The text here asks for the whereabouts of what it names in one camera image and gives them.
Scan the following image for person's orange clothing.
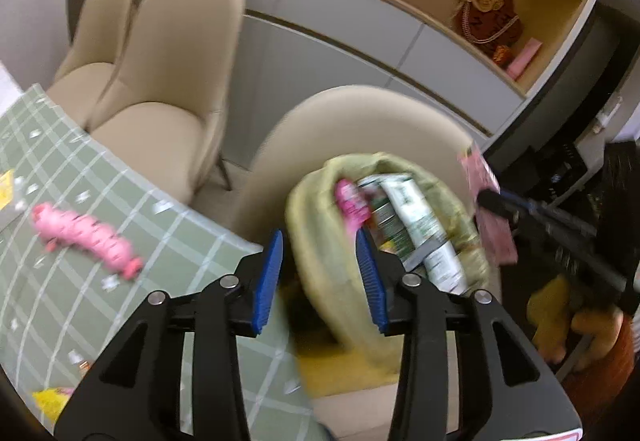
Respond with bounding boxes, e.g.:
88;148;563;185
562;321;640;422

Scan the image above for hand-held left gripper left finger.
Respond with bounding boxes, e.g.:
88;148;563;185
54;229;285;441

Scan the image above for beige chair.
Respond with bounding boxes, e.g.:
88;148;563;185
47;0;139;126
232;85;503;397
87;0;246;206

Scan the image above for person's right hand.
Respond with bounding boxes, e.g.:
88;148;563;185
570;308;626;358

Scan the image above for yellow plastic bag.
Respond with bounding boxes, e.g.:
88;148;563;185
284;151;493;372

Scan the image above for wooden wall cabinet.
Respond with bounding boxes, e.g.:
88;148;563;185
122;0;613;136

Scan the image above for pink caterpillar toy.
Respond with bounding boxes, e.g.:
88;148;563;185
31;202;145;281

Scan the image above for pink box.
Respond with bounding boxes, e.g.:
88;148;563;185
505;38;544;81

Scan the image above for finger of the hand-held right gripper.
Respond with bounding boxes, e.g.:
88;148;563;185
476;189;628;294
500;191;602;243

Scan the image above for pale pink packet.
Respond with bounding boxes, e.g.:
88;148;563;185
459;143;519;267

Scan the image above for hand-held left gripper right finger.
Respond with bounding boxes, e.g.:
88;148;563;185
355;227;581;441

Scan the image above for brown bead-draped ornament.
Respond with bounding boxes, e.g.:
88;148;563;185
452;0;524;67

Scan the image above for magenta wrapper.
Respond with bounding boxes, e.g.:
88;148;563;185
334;178;374;233

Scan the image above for white green milk carton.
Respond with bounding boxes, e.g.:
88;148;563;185
357;173;469;295

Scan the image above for yellow snack packet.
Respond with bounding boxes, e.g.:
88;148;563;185
31;386;77;425

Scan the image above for green checked tablecloth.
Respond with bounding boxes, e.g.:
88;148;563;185
0;83;331;441

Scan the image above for black appliance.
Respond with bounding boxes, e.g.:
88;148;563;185
537;141;594;194

